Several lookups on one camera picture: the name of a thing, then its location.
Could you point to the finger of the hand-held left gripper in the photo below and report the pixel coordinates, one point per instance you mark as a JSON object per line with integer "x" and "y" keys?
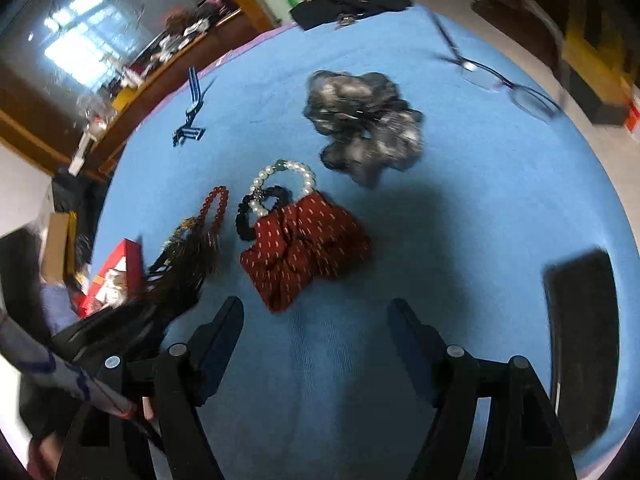
{"x": 130, "y": 310}

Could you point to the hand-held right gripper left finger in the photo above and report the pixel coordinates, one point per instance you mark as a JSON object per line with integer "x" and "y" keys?
{"x": 217, "y": 355}

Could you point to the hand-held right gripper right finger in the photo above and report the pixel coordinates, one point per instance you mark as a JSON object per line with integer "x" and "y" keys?
{"x": 412, "y": 355}

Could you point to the red box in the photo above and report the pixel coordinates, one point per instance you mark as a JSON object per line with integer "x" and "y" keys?
{"x": 117, "y": 265}

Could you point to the brown tassel ornament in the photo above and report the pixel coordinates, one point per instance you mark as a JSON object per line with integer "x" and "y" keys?
{"x": 190, "y": 255}

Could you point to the grey sheer scrunchie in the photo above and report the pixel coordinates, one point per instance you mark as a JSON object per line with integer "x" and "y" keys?
{"x": 365, "y": 125}

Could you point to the cardboard box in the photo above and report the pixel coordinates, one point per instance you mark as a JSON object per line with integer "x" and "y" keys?
{"x": 55, "y": 245}

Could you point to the red dotted scrunchie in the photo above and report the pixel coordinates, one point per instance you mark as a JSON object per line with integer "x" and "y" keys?
{"x": 305, "y": 250}

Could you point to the blue blanket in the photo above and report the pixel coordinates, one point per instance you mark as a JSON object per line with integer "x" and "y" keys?
{"x": 500, "y": 220}

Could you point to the flat black object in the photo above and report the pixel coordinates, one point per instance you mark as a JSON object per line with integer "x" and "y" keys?
{"x": 582, "y": 340}

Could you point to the wooden cabinet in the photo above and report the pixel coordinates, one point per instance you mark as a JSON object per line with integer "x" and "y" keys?
{"x": 150, "y": 85}

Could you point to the blue striped ribbon hair clip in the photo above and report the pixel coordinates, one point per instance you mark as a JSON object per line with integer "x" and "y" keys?
{"x": 192, "y": 90}

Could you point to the thin-framed eyeglasses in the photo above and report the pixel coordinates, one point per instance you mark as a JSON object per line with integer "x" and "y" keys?
{"x": 530, "y": 97}

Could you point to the bunch of keys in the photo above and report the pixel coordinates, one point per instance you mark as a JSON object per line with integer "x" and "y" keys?
{"x": 346, "y": 21}

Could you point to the black cloth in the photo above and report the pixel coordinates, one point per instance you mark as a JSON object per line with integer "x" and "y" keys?
{"x": 345, "y": 5}

